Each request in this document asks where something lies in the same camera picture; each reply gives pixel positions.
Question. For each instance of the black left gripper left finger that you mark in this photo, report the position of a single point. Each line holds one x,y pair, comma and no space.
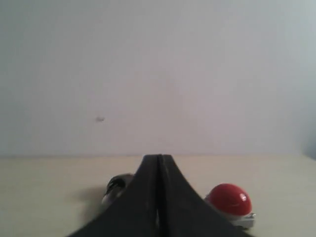
134,213

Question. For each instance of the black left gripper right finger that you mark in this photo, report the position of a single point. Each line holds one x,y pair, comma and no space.
184,213

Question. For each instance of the yellow black claw hammer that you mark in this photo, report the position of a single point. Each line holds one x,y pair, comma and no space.
118,184

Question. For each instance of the red dome push button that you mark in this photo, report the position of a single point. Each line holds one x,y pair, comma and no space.
233,203

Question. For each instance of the round metal plate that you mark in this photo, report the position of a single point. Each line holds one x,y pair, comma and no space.
109,198

